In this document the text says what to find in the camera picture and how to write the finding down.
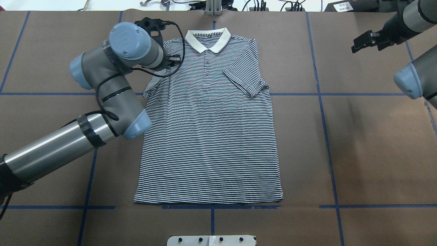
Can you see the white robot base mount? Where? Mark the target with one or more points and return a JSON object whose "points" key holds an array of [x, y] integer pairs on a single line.
{"points": [[212, 240]]}

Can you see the black box with label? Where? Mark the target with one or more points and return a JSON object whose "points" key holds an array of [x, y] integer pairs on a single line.
{"points": [[353, 6]]}

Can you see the aluminium camera mast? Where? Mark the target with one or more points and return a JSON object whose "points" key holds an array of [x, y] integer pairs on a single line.
{"points": [[214, 8]]}

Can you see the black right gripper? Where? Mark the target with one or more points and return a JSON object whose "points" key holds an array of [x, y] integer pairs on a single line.
{"points": [[393, 33]]}

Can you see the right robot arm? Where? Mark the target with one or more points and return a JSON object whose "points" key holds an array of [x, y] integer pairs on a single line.
{"points": [[414, 22]]}

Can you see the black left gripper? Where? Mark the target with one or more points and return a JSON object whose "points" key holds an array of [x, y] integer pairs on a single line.
{"points": [[173, 59]]}

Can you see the navy white striped polo shirt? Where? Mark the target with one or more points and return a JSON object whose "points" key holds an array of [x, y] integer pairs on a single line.
{"points": [[212, 138]]}

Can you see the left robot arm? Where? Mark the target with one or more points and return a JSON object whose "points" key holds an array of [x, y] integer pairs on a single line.
{"points": [[102, 69]]}

